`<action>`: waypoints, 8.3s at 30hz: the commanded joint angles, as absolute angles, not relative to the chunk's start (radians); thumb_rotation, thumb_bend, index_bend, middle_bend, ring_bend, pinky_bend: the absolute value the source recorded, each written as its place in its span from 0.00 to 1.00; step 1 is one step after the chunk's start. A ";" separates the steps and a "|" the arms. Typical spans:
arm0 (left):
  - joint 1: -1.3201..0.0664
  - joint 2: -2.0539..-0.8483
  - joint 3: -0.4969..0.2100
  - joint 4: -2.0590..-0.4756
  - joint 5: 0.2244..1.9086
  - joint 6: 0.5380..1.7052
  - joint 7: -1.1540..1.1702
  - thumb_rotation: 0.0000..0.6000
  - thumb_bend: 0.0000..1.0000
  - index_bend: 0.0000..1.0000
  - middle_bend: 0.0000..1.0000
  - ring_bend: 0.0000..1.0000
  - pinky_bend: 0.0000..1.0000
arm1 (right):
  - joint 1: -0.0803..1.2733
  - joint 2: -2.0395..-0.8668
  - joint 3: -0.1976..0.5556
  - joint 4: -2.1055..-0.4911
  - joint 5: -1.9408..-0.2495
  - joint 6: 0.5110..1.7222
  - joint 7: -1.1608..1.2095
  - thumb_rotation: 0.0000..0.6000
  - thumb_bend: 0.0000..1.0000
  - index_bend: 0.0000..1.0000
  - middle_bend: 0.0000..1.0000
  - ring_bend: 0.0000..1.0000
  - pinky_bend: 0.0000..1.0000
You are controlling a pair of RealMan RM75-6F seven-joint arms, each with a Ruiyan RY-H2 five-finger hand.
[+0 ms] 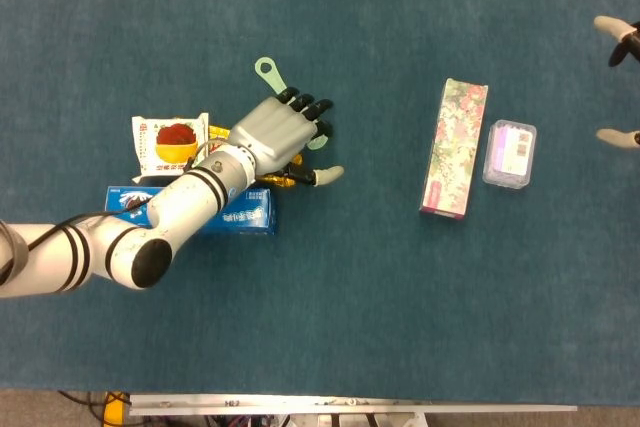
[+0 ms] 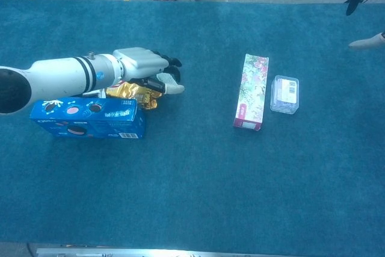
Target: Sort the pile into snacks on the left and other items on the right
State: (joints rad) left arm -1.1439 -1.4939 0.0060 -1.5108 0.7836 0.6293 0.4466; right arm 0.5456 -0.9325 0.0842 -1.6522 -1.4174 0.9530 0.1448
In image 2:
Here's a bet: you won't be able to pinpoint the gold foil snack packet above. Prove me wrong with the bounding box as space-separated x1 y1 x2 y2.
105 81 163 110

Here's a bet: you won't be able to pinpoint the aluminium rail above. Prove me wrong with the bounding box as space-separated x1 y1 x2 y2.
35 247 301 257

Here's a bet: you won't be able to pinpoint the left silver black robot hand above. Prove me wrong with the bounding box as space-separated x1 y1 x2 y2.
112 46 185 95

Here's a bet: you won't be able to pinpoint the teal felt table cover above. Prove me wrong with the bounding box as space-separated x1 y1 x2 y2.
0 0 385 257

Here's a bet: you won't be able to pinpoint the long floral print box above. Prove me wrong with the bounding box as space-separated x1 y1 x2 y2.
233 53 270 131

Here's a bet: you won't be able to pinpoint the clear plastic box purple contents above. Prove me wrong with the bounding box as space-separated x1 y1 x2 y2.
269 75 300 116

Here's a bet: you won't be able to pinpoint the blue Oreo cookie box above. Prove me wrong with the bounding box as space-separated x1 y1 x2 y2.
29 97 147 140

